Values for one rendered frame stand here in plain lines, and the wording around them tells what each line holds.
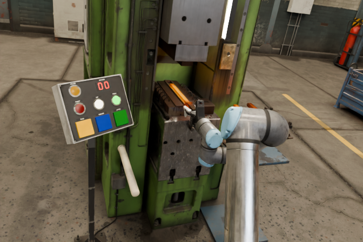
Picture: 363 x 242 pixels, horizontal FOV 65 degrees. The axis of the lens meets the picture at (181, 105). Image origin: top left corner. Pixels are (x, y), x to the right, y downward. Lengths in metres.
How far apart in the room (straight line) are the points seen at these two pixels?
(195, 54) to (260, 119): 0.78
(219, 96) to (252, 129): 1.06
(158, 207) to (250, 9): 1.46
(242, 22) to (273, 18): 6.61
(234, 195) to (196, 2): 1.03
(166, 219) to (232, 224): 1.29
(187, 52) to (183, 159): 0.70
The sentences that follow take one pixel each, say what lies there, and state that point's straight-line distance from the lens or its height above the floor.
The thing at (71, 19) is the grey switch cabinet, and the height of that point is 0.52.
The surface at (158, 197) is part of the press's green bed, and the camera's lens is 2.07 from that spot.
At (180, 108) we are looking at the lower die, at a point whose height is 0.97.
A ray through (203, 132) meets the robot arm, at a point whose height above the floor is 0.99.
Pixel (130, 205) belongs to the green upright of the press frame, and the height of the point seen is 0.10.
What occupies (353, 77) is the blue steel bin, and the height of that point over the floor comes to 0.58.
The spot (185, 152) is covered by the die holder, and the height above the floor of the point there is 0.68.
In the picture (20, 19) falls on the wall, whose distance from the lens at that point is 7.92.
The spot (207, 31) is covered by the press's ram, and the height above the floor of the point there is 1.45.
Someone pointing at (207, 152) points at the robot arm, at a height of 0.90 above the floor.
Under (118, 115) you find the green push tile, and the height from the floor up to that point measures 1.02.
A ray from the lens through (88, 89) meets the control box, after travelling 1.45.
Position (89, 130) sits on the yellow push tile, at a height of 1.00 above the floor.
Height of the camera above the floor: 1.71
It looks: 24 degrees down
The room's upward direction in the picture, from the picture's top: 8 degrees clockwise
